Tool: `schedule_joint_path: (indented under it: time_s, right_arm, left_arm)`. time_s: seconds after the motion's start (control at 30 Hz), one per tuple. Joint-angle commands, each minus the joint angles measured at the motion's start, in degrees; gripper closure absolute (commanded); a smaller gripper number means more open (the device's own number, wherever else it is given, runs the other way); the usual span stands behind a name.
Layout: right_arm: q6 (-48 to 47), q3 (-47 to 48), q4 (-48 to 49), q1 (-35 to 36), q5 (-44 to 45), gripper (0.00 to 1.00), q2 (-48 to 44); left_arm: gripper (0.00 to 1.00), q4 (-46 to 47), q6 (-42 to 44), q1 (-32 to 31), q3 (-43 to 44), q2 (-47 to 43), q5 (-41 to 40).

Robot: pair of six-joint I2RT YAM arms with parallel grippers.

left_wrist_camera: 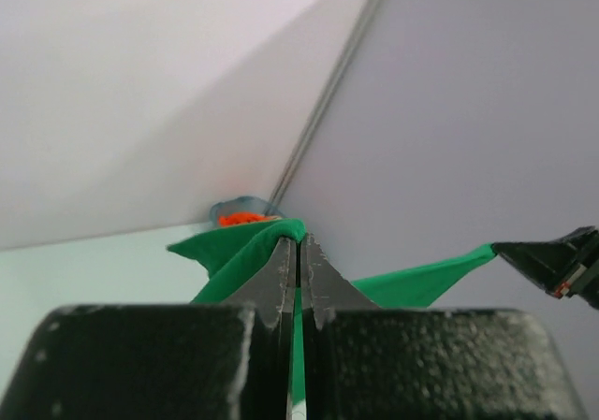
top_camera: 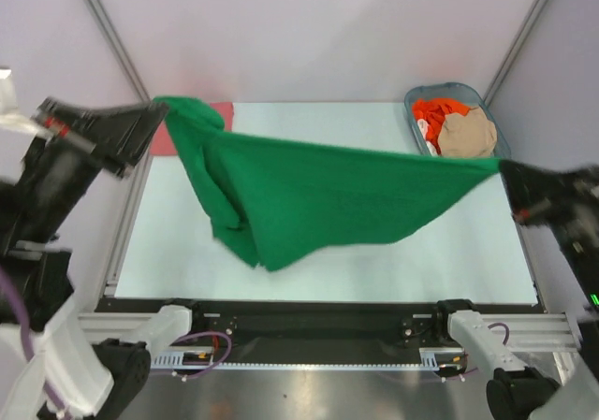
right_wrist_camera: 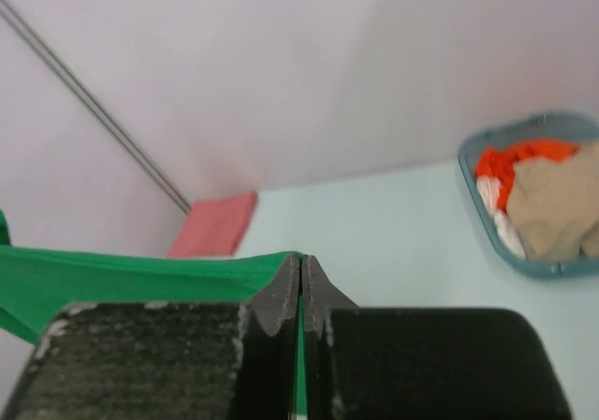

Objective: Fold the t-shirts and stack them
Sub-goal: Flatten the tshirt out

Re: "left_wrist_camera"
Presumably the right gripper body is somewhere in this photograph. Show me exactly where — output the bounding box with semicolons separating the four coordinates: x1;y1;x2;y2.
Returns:
551;237;598;310

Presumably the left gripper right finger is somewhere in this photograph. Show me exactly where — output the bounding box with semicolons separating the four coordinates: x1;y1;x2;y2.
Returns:
299;235;587;419

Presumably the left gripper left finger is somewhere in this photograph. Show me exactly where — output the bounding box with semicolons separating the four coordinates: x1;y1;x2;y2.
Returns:
1;238;296;419

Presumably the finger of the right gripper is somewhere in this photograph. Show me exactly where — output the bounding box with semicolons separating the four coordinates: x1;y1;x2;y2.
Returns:
493;226;597;298

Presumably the green t shirt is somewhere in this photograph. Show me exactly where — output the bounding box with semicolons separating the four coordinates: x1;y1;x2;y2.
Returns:
169;219;495;411

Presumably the orange t shirt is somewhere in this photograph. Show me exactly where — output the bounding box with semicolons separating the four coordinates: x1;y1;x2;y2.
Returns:
218;211;279;227

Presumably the blue plastic basket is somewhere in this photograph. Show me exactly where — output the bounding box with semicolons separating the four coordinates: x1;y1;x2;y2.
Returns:
210;196;285;227

